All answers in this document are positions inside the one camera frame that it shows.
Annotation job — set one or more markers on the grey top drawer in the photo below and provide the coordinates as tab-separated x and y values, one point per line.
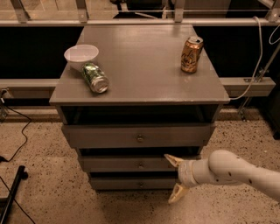
90	136

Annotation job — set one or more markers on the grey drawer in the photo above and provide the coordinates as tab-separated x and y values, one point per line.
90	136
125	164
104	184

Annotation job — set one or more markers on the gold soda can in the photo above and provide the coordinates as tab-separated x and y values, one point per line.
191	54

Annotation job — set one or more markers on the green soda can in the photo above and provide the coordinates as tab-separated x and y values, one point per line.
95	78

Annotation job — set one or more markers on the grey wooden drawer cabinet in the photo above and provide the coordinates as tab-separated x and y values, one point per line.
146	87

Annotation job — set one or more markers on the black stand leg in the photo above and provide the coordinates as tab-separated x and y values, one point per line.
7	202

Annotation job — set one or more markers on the metal window rail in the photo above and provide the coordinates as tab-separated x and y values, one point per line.
140	21

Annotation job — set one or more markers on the white bowl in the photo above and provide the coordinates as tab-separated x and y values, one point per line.
78	55

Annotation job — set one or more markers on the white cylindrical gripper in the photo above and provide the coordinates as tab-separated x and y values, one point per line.
185	172

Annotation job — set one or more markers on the grey bottom drawer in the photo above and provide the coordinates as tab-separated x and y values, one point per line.
104	184

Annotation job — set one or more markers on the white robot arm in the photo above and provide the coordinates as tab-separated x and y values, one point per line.
222	167

